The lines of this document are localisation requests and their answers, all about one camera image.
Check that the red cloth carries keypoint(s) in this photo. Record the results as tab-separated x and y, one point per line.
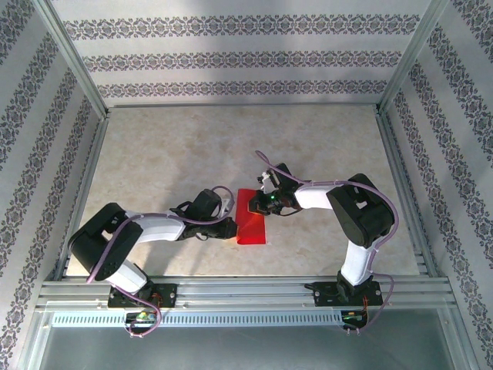
254	231

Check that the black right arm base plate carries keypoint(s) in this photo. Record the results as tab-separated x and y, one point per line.
325	294

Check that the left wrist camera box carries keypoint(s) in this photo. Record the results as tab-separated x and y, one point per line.
206	202

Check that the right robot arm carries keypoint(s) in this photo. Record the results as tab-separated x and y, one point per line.
369	216

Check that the long aluminium table-edge rail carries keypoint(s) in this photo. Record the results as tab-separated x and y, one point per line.
239	105

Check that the grey sheet metal panel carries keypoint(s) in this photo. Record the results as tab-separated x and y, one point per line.
246	350

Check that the aluminium frame post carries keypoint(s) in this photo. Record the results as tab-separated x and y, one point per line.
409	58
75	61

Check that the wide aluminium mounting rail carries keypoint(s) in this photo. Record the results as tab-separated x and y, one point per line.
239	293

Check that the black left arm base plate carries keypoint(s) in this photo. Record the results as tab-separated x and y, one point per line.
167	294

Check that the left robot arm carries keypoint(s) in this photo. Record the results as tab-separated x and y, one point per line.
161	229

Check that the short aluminium table-edge rail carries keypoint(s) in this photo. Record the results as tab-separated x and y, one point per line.
406	192
84	192

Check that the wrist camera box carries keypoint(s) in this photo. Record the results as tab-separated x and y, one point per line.
206	202
281	173

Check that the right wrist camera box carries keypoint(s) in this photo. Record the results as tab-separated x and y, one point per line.
281	173

